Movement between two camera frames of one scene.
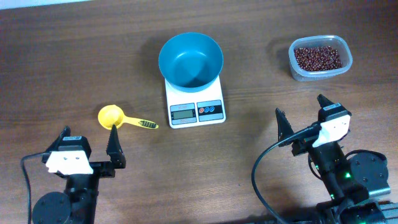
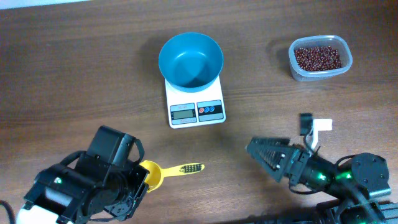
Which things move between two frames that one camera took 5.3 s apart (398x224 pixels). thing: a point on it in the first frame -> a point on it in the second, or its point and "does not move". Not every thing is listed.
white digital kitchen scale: (203, 107) does not move
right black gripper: (304, 146) -> (294, 162)
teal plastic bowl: (191, 61) does not move
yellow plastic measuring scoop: (112, 114) -> (156, 176)
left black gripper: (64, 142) -> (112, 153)
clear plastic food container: (314, 56) does not move
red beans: (318, 58) does not move
